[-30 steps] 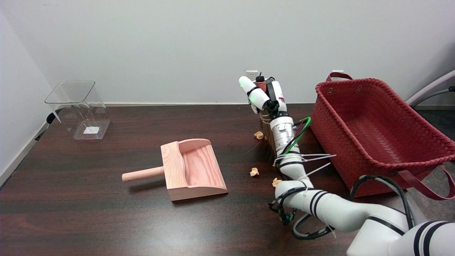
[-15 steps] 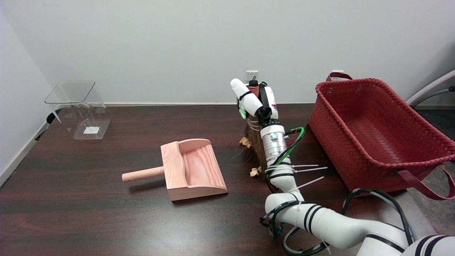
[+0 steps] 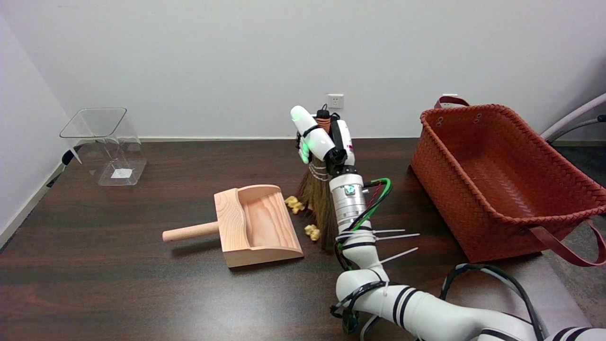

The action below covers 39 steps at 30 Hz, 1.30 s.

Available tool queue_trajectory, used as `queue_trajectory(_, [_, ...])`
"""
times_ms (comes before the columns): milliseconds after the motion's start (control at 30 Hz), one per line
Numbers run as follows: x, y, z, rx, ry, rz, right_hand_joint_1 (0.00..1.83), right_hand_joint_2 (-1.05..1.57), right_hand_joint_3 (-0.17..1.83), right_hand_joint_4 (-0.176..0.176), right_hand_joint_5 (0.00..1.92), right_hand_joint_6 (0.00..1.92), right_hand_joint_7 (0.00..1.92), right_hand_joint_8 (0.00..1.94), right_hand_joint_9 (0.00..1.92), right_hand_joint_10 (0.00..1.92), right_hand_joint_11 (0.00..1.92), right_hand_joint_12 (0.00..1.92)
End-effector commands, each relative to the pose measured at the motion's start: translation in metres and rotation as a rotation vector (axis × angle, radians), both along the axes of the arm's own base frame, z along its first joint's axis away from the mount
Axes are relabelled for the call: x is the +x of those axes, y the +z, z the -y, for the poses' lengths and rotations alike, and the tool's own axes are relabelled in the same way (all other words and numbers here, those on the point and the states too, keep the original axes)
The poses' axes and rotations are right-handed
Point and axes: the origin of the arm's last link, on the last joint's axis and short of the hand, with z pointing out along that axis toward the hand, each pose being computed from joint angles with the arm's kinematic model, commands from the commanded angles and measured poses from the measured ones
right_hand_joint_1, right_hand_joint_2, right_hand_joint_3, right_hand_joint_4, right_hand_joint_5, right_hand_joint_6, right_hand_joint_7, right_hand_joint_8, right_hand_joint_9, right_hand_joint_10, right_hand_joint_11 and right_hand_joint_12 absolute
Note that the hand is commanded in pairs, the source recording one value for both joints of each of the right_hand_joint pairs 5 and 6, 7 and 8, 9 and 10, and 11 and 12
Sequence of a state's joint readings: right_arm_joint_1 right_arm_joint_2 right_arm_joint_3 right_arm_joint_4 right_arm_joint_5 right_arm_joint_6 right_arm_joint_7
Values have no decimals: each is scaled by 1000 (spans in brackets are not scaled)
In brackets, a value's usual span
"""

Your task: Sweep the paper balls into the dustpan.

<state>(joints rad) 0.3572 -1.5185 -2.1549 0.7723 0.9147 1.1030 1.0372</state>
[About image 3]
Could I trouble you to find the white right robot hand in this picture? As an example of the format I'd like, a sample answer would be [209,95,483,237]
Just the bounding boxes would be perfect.
[290,105,357,179]

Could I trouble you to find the brown straw hand broom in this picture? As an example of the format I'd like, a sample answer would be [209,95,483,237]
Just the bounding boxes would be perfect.
[296,104,339,254]

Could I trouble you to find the wooden dustpan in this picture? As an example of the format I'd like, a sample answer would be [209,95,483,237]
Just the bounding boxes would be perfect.
[162,184,304,269]

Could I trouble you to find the red woven basket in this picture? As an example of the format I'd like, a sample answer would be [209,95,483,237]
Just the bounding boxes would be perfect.
[410,96,606,267]

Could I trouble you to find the clear plastic container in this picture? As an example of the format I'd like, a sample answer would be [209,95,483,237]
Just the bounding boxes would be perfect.
[59,108,147,187]

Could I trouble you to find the grey chair tube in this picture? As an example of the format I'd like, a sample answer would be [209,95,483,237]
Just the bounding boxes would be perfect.
[540,92,606,143]

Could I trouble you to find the black chair rod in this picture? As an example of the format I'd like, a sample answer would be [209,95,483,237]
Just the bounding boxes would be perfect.
[547,115,606,144]

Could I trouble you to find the red twisted wire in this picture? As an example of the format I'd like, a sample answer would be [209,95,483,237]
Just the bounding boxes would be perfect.
[365,182,385,214]

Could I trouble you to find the green and black cable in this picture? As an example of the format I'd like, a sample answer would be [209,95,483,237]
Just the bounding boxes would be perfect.
[334,178,393,270]

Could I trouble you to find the black wrapped elbow cable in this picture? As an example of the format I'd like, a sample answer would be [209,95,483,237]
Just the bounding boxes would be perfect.
[330,281,388,333]

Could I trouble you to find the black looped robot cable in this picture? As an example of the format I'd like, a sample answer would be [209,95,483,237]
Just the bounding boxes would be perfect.
[439,263,546,341]

